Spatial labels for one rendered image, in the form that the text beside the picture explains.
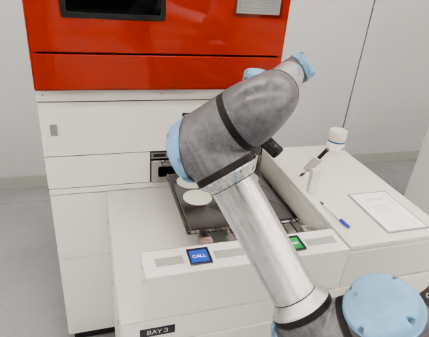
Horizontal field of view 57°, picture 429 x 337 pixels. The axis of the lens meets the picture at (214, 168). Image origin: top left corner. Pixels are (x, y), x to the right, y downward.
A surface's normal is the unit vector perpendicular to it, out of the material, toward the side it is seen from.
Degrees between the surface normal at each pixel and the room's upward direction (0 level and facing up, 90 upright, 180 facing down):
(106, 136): 90
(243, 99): 45
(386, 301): 37
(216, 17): 90
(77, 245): 90
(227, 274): 90
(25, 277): 0
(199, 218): 0
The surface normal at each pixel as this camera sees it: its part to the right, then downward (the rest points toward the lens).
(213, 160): -0.11, 0.07
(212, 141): -0.22, 0.42
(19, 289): 0.08, -0.88
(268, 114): 0.44, 0.16
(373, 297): -0.50, -0.63
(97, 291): 0.28, 0.47
